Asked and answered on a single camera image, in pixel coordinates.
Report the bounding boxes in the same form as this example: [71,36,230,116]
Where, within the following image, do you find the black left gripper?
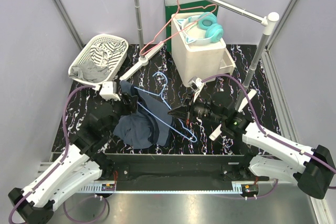
[100,91,138,136]

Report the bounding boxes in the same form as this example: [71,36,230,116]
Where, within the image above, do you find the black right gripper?
[167,91,225,124]

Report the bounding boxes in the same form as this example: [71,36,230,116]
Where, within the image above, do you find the blue tank top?
[113,81,173,149]

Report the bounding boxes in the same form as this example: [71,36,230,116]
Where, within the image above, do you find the blue wire hanger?
[133,72,198,143]

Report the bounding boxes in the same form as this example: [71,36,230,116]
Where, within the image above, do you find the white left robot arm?
[8,92,138,223]

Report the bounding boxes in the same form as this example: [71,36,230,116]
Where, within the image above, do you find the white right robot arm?
[168,99,335,199]

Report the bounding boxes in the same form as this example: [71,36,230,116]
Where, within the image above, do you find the grey cloth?
[69,61,110,83]

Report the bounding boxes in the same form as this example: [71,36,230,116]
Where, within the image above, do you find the white perforated laundry basket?
[68,34,129,86]

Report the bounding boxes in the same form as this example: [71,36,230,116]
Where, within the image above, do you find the striped black white cloth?
[89,41,126,69]

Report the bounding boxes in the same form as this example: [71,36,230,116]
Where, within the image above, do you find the white drawer box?
[171,12,236,87]

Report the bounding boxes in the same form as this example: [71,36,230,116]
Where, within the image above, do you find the teal cat-ear headphones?
[176,12,224,46]

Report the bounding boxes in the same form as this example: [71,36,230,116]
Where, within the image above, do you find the green binder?
[164,0,214,38]

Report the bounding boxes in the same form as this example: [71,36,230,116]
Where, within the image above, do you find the silver clothes rack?
[119,0,280,141]

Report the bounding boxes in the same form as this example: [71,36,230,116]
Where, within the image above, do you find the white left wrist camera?
[99,81,121,101]

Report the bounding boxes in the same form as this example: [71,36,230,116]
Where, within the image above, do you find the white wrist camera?
[99,81,121,101]
[188,76,204,100]

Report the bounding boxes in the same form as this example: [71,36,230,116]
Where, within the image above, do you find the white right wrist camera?
[188,76,204,100]

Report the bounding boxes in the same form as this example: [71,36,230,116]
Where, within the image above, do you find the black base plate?
[89,152,258,182]

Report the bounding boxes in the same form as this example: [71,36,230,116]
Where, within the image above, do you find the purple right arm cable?
[202,73,336,198]

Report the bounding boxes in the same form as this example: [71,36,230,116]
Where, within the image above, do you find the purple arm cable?
[202,73,336,198]
[9,84,111,223]

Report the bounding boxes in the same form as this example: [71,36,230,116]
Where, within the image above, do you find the pink wire hanger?
[139,0,218,57]

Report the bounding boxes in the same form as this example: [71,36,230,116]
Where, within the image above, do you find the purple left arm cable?
[9,84,111,223]

